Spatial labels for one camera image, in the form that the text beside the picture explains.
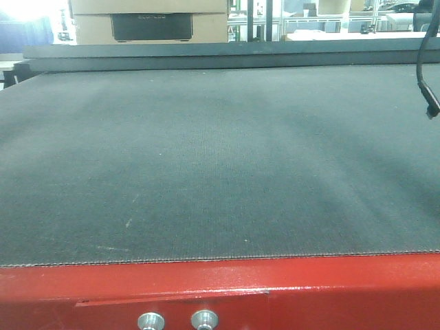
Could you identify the dark grey conveyor belt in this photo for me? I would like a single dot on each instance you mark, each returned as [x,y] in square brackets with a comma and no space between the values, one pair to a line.
[172,165]

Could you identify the silver bolt right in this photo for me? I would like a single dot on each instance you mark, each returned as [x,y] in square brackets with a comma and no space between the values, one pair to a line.
[204,320]

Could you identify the silver bolt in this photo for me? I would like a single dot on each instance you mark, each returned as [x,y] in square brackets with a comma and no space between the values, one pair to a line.
[204,320]
[150,321]

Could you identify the silver bolt left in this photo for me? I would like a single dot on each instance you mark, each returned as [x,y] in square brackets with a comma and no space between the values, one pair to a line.
[150,321]

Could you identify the cardboard box with black print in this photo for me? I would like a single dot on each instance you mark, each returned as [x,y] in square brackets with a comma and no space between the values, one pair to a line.
[144,22]

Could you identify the red conveyor frame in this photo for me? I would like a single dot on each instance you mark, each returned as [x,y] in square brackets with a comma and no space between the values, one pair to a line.
[348,292]

